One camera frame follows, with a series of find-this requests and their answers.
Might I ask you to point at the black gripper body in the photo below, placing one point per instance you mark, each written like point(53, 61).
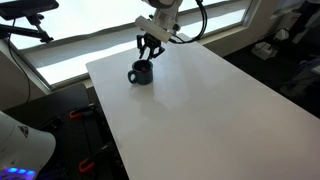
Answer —
point(147, 40)

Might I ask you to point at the dark green ceramic mug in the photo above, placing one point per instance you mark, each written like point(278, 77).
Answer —
point(135, 76)

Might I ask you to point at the orange handled clamp far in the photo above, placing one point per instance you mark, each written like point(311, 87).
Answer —
point(80, 112)

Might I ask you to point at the orange handled clamp near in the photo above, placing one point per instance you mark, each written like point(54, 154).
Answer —
point(97, 158)

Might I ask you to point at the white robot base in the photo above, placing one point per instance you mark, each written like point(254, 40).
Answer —
point(24, 150)

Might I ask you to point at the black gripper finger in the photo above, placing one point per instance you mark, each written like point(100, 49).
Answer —
point(153, 54)
point(142, 48)

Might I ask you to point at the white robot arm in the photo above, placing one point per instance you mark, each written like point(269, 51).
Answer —
point(165, 8)

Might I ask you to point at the black camera on stand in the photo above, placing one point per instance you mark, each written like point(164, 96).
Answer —
point(32, 11)

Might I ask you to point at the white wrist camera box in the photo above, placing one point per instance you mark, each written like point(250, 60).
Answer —
point(158, 27)

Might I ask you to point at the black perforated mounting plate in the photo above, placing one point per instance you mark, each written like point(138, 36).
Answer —
point(77, 140)

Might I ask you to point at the orange handled clamp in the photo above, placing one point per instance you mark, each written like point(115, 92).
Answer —
point(97, 158)
point(80, 112)

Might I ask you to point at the white device on floor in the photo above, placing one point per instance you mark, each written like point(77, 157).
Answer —
point(264, 50)

